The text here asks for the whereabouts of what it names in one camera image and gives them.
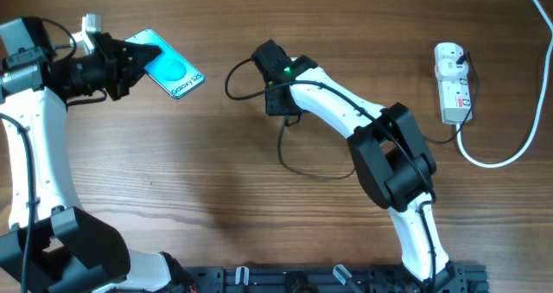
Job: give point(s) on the Galaxy smartphone cyan screen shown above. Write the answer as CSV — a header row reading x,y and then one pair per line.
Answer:
x,y
170,70

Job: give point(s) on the white power strip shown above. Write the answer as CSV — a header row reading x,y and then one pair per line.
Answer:
x,y
454,96

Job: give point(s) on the white charger plug adapter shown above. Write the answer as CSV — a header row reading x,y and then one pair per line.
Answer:
x,y
447,69

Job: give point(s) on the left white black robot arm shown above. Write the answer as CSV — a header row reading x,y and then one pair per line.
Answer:
x,y
53,244

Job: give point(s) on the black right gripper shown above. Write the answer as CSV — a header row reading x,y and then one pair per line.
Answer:
x,y
273,110

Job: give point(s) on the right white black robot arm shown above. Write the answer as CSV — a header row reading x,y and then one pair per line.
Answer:
x,y
390,156

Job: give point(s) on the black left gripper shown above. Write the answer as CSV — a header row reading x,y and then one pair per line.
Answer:
x,y
118,56

